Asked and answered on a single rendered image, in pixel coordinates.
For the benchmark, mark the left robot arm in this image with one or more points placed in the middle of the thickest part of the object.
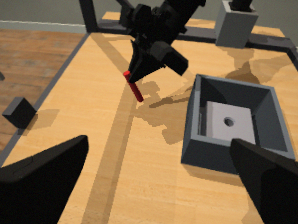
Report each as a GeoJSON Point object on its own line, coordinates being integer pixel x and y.
{"type": "Point", "coordinates": [152, 23]}

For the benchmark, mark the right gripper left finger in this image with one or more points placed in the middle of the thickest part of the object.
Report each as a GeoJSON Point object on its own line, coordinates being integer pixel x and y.
{"type": "Point", "coordinates": [35, 190]}

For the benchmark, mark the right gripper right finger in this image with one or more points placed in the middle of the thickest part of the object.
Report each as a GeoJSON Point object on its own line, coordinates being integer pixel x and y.
{"type": "Point", "coordinates": [270, 179]}

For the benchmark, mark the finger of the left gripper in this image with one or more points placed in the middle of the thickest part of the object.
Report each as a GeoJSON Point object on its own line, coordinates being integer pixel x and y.
{"type": "Point", "coordinates": [144, 66]}
{"type": "Point", "coordinates": [135, 56]}

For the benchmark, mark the white flat plate with hole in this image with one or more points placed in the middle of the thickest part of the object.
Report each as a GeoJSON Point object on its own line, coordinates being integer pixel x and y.
{"type": "Point", "coordinates": [226, 122]}

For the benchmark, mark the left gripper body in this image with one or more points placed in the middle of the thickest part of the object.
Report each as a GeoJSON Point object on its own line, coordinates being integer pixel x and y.
{"type": "Point", "coordinates": [173, 23]}

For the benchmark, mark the red cylinder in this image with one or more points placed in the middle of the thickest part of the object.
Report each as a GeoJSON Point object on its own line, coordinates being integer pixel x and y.
{"type": "Point", "coordinates": [133, 87]}

